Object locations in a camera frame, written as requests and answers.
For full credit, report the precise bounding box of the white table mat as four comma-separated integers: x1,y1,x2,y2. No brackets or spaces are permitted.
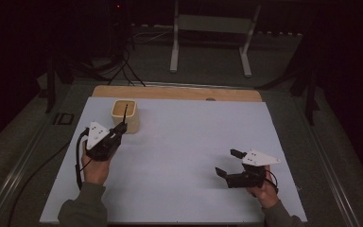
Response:
39,96,308,225

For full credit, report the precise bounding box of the black floor cable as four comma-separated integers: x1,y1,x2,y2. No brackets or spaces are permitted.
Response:
7,141,73,227

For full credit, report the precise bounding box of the thin grey brush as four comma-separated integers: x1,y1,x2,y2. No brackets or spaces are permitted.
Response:
122,103,130,126

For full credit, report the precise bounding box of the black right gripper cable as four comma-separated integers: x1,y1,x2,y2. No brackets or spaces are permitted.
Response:
264,169,280,194

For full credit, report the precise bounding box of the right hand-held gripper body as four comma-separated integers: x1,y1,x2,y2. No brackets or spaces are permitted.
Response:
225,148,282,189

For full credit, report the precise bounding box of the white cable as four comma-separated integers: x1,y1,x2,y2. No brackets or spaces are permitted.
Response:
131,27,175,44

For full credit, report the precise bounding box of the black stand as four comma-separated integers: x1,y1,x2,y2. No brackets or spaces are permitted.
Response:
44,56,74,114
254,33,321,127

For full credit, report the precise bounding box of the person's left hand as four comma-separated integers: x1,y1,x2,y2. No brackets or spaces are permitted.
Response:
80,141,112,186

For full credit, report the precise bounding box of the white metal stand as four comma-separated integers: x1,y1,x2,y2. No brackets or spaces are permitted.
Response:
169,0,262,79

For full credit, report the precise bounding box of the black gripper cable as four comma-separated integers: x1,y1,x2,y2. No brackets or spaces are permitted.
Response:
75,127,91,191
264,169,280,194

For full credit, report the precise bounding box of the beige cup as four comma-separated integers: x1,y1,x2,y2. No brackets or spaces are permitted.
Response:
111,98,141,134

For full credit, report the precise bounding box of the bundle of black cables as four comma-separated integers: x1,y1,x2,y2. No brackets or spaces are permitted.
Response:
60,31,147,88

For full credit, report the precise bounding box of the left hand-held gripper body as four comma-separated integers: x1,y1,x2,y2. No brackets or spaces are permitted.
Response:
84,121,123,162

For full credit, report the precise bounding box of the person's right hand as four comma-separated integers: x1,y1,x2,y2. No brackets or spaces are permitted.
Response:
246,166,280,209

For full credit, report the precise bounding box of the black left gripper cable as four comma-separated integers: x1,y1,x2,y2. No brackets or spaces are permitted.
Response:
75,127,91,191

